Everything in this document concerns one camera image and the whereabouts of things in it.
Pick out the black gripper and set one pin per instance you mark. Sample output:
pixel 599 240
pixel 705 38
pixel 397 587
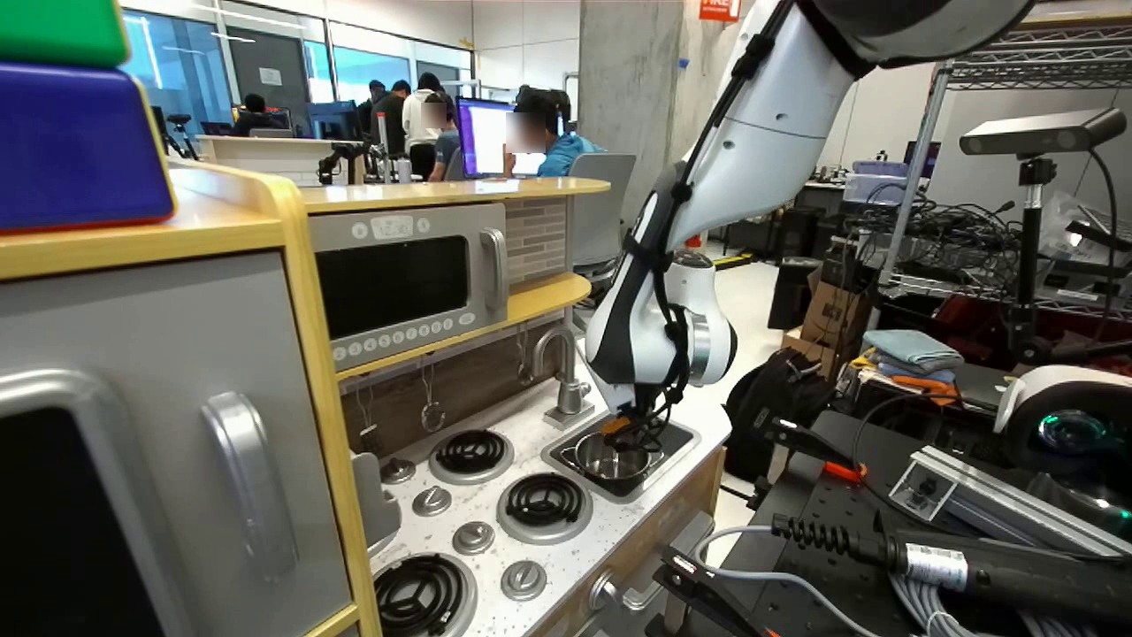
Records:
pixel 657 402

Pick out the small orange toy object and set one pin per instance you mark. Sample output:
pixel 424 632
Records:
pixel 613 426

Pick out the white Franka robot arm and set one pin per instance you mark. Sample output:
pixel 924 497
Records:
pixel 766 129

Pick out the steel sink basin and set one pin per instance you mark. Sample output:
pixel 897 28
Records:
pixel 670 448

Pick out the shiny steel pot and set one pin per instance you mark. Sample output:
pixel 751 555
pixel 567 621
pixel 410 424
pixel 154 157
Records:
pixel 605 463

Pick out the silver toy faucet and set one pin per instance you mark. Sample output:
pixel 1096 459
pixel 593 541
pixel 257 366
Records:
pixel 567 376

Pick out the black coil stove burner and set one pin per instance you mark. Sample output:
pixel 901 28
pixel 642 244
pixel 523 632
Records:
pixel 545 509
pixel 473 454
pixel 423 597

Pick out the black bag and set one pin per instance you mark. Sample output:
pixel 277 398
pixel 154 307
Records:
pixel 771 412

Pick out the black clamp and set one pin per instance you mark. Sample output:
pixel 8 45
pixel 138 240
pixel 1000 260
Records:
pixel 693 590

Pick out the round silver stove knob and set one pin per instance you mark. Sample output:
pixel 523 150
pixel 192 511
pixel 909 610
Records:
pixel 433 502
pixel 397 470
pixel 475 541
pixel 522 577

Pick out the orange clamp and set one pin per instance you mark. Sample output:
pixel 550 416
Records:
pixel 843 474

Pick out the small hanging metal hook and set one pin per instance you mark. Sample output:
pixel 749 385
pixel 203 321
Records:
pixel 430 408

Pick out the brown cardboard box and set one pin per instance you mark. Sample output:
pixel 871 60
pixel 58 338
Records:
pixel 835 318

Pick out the silver toy microwave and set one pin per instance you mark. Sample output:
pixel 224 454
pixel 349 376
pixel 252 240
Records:
pixel 401 285

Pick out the blue cloth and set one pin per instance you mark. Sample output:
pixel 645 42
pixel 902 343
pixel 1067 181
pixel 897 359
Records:
pixel 915 352

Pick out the person in blue shirt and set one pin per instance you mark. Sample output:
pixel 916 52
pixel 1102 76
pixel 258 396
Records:
pixel 550 143

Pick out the wooden toy kitchen unit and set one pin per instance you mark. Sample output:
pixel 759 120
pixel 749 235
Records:
pixel 318 357

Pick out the lit computer monitor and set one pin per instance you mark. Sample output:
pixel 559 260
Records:
pixel 481 136

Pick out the person in grey shirt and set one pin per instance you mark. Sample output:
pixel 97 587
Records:
pixel 447 147

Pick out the blue plastic bin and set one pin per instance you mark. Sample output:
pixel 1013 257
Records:
pixel 877 181

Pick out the person in dark clothes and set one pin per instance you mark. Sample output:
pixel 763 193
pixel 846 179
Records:
pixel 383 111

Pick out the white round device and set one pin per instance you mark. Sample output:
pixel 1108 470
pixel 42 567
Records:
pixel 1061 396

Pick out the orange sign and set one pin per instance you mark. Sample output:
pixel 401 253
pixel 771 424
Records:
pixel 719 8

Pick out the white background desk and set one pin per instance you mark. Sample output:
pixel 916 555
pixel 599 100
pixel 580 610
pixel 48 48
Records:
pixel 271 153

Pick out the seated person in background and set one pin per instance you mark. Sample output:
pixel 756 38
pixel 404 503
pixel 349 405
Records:
pixel 252 116

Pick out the blue block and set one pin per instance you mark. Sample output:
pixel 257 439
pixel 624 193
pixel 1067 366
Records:
pixel 73 147

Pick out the green block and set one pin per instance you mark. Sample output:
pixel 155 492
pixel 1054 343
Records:
pixel 58 29

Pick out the aluminium extrusion rail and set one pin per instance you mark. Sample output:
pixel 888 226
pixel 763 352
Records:
pixel 1001 497

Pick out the black camera stand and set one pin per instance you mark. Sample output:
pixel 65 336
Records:
pixel 1035 235

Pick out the grey stereo camera bar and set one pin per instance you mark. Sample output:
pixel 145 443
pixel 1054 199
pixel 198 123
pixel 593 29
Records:
pixel 1037 132

